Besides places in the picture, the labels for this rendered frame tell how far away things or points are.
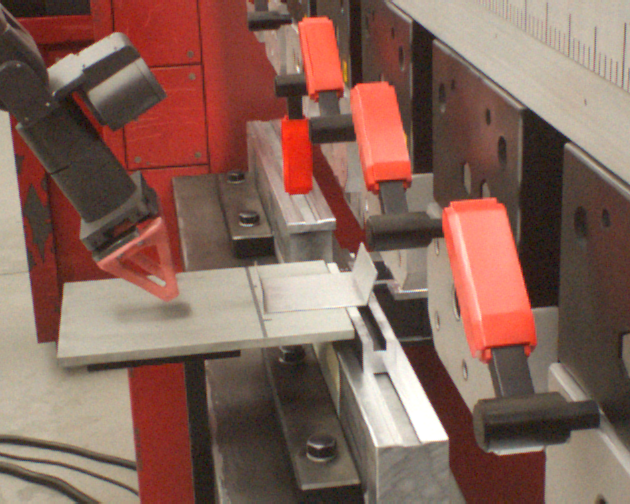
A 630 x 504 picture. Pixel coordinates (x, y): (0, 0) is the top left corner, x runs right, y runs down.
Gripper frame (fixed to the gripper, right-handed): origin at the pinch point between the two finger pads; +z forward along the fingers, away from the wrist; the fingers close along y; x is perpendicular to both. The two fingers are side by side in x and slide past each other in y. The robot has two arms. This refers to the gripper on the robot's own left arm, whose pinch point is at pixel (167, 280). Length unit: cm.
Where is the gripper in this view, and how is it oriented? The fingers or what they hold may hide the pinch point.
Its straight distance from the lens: 119.6
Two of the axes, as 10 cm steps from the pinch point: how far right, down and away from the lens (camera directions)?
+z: 5.2, 7.8, 3.5
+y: -1.5, -3.3, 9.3
